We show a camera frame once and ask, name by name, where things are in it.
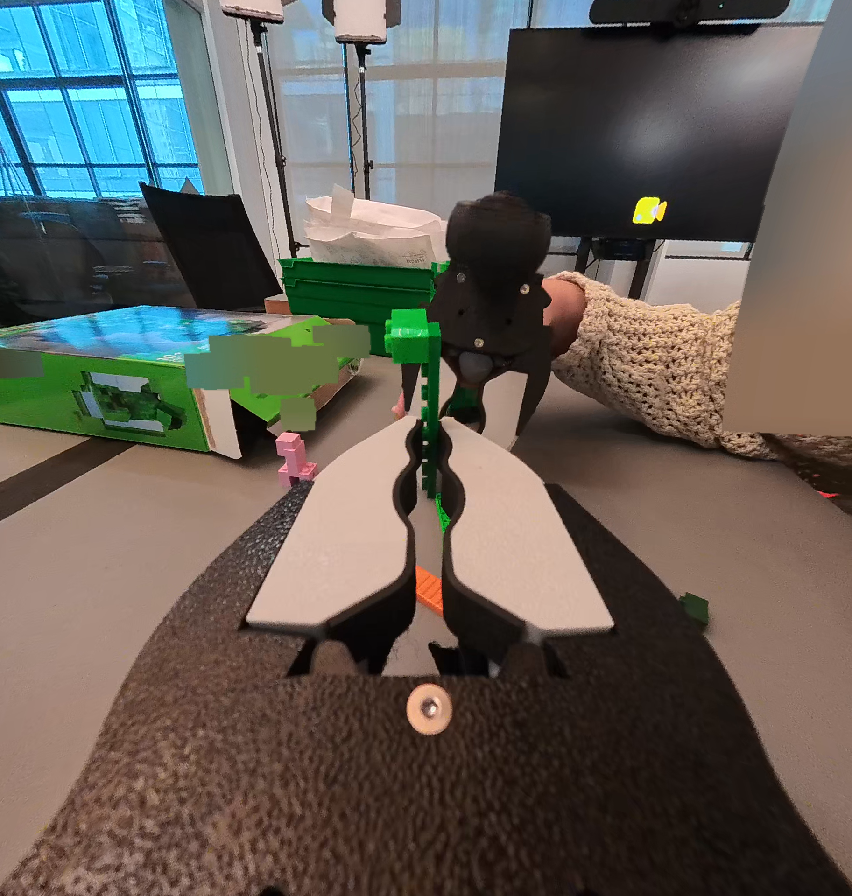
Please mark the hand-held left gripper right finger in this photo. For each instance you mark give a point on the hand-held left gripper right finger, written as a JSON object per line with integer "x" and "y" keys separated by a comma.
{"x": 524, "y": 553}

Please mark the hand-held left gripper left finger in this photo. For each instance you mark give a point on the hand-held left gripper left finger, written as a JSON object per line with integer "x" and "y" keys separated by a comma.
{"x": 342, "y": 553}

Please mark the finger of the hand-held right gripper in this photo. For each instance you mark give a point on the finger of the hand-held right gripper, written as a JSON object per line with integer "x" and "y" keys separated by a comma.
{"x": 499, "y": 413}

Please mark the long green lego plate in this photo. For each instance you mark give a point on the long green lego plate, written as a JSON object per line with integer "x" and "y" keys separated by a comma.
{"x": 445, "y": 514}

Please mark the green lego plate assembly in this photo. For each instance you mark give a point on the green lego plate assembly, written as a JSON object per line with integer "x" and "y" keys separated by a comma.
{"x": 410, "y": 336}

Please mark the person's right forearm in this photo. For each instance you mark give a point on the person's right forearm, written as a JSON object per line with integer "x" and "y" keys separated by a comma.
{"x": 650, "y": 364}

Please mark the orange lego brick separator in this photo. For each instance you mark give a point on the orange lego brick separator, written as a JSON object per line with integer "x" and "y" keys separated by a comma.
{"x": 429, "y": 591}

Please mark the pink lego pig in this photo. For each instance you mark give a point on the pink lego pig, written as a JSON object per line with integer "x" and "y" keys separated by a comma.
{"x": 293, "y": 462}

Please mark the dark green lego piece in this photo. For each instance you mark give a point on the dark green lego piece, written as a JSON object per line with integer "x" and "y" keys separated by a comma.
{"x": 695, "y": 609}

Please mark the green lego box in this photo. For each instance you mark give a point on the green lego box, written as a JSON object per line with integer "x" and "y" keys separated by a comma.
{"x": 61, "y": 392}

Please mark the person's right hand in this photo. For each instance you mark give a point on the person's right hand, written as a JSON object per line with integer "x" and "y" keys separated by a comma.
{"x": 562, "y": 315}

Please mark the white paper bags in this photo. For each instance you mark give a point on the white paper bags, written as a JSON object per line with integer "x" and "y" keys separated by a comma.
{"x": 370, "y": 231}

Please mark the black television stand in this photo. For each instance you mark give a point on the black television stand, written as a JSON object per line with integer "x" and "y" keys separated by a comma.
{"x": 639, "y": 269}

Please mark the green plastic bins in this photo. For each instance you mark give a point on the green plastic bins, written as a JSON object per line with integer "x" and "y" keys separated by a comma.
{"x": 342, "y": 287}

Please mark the studio light on stand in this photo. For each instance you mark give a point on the studio light on stand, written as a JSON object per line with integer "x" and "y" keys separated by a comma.
{"x": 272, "y": 105}
{"x": 359, "y": 105}

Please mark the black video conference bar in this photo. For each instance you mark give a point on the black video conference bar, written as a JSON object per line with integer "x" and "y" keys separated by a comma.
{"x": 643, "y": 10}

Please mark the large paned window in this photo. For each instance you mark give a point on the large paned window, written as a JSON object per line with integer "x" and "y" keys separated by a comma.
{"x": 82, "y": 98}

